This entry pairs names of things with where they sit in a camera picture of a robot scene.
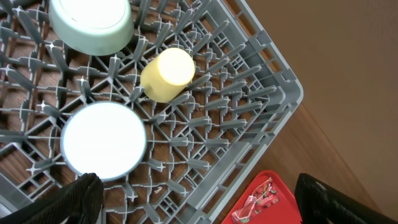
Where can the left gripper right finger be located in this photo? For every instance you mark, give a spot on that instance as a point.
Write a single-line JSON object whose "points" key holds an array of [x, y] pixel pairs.
{"points": [[319, 203]]}

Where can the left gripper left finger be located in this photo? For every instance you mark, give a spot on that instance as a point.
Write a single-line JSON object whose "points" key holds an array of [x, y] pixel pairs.
{"points": [[78, 202]]}

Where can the red snack wrapper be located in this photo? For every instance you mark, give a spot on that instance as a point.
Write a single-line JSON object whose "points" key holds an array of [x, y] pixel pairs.
{"points": [[263, 196]]}

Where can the light blue plastic bowl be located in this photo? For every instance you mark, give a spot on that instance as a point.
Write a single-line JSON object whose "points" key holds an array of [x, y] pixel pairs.
{"points": [[105, 138]]}

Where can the yellow plastic cup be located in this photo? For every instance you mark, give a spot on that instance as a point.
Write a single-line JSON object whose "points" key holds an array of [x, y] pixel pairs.
{"points": [[167, 75]]}

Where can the green plastic bowl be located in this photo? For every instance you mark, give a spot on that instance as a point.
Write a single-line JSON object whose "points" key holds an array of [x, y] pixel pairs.
{"points": [[93, 27]]}

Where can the red plastic serving tray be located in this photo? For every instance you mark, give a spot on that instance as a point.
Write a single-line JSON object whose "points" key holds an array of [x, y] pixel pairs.
{"points": [[284, 211]]}

